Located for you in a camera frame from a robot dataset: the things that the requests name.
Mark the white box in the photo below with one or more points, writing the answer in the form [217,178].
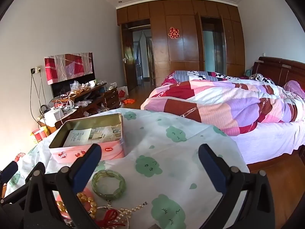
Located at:
[53,118]

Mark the pink bangle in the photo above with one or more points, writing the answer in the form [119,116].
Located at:
[87,190]

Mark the wooden door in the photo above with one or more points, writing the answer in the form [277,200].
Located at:
[127,71]

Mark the red canister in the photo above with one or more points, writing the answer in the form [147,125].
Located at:
[39,136]

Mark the white and red paper bag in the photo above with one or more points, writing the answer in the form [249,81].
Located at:
[122,93]

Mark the teal cloth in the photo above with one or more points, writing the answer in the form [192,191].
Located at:
[248,72]

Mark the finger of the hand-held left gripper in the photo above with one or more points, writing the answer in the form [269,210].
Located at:
[9,170]
[14,195]

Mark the red paper wall decoration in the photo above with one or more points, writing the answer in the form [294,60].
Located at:
[174,33]

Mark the black television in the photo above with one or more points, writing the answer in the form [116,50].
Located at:
[71,85]

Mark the cow print blanket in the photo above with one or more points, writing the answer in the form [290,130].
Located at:
[221,76]

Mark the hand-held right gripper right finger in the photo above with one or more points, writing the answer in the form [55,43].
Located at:
[212,169]

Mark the paper booklet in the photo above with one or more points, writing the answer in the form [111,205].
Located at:
[83,136]

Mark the silver bangle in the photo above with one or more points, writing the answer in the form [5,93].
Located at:
[102,207]

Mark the wooden television cabinet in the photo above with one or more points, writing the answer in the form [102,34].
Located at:
[109,97]

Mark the red patchwork cover cloth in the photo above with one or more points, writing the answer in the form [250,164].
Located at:
[69,66]

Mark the brown wooden wardrobe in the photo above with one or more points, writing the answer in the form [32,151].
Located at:
[183,52]

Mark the pink tin box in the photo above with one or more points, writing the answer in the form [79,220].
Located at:
[71,153]

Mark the pink pillow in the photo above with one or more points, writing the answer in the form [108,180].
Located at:
[294,88]

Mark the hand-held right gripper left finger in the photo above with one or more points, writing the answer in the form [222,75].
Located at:
[88,162]

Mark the pink patchwork quilt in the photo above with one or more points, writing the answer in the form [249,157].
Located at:
[214,100]

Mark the wall socket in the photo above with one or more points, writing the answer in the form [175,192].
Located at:
[35,69]

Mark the orange object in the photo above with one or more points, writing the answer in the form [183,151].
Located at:
[128,101]

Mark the wooden bed frame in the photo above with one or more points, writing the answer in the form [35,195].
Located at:
[281,66]

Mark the white cloud print tablecloth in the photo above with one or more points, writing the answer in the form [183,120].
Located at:
[166,148]

